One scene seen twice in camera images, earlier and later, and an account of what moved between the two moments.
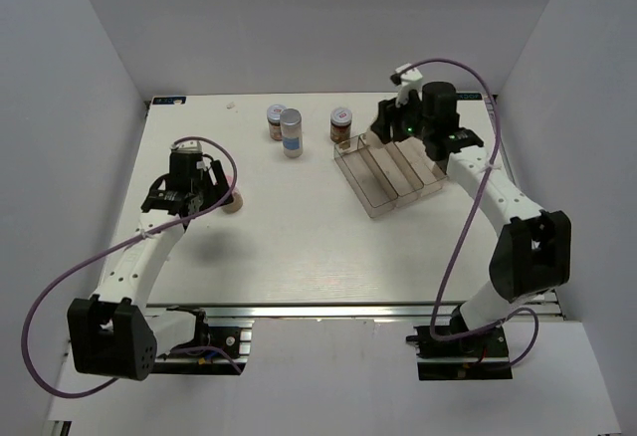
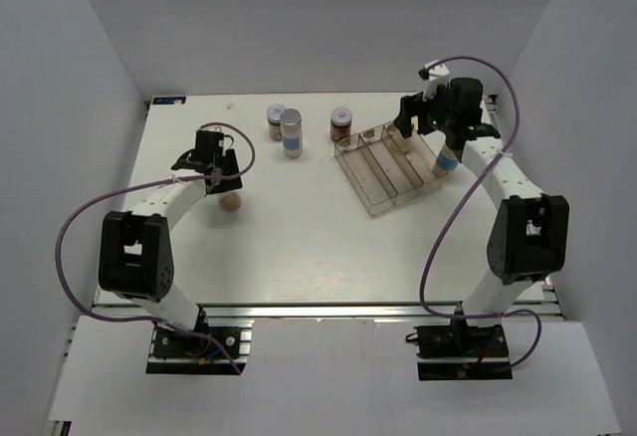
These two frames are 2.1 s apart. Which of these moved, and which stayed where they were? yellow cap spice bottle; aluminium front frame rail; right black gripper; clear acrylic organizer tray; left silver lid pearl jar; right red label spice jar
Moved: yellow cap spice bottle; right black gripper
Stayed: aluminium front frame rail; left silver lid pearl jar; right red label spice jar; clear acrylic organizer tray
